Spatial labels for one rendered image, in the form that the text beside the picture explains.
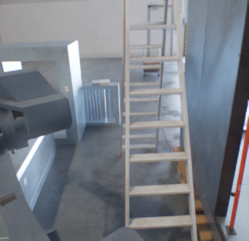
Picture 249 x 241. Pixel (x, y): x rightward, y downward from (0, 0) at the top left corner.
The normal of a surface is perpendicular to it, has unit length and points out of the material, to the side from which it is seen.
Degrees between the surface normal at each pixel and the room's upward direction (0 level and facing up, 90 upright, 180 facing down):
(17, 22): 90
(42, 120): 79
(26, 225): 37
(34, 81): 56
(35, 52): 90
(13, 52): 90
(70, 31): 90
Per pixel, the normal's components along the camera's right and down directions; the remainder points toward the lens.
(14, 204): 0.32, -0.54
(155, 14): -0.03, 0.40
